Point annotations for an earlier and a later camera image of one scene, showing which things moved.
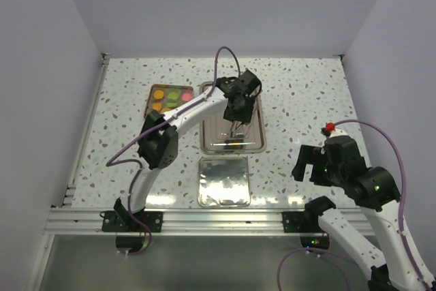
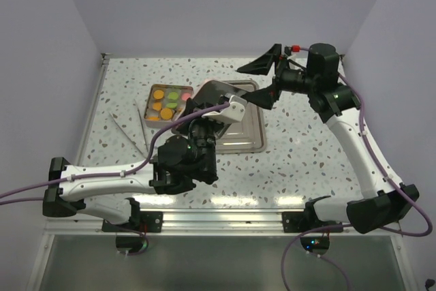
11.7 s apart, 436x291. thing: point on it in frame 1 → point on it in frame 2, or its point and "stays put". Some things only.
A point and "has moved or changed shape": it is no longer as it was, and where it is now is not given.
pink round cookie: x=186 y=97 stays put
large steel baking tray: x=220 y=135 stays put
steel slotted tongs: x=240 y=130 → x=146 y=156
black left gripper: x=245 y=116 → x=183 y=128
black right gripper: x=308 y=154 → x=266 y=97
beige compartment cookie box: x=164 y=97 stays put
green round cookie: x=173 y=95 stays put
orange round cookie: x=158 y=94 stays put
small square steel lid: x=223 y=181 has moved or changed shape
